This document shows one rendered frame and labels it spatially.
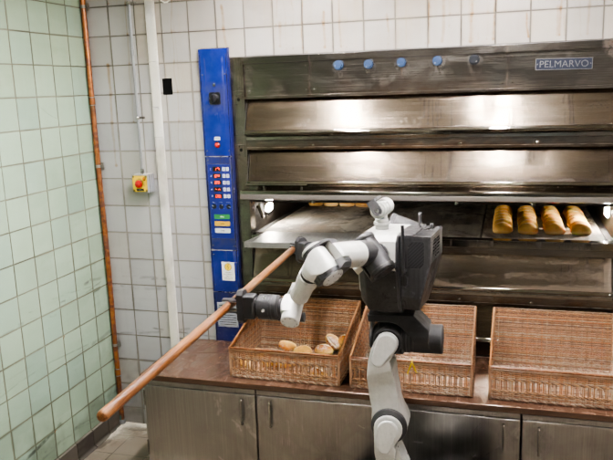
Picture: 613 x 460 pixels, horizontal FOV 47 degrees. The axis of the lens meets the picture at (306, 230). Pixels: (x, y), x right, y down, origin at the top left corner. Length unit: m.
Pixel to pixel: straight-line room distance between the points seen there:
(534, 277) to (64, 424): 2.52
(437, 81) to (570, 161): 0.72
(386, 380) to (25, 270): 1.82
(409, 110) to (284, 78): 0.66
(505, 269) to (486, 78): 0.93
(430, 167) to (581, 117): 0.72
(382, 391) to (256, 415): 0.85
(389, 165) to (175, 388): 1.52
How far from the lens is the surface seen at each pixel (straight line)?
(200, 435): 3.62
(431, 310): 3.58
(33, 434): 3.82
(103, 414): 1.79
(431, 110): 3.46
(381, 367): 2.75
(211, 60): 3.71
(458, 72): 3.45
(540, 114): 3.43
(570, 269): 3.57
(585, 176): 3.46
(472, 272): 3.56
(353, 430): 3.34
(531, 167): 3.46
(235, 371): 3.45
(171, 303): 4.03
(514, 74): 3.45
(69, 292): 3.92
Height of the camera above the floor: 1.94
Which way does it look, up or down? 12 degrees down
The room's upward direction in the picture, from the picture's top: 2 degrees counter-clockwise
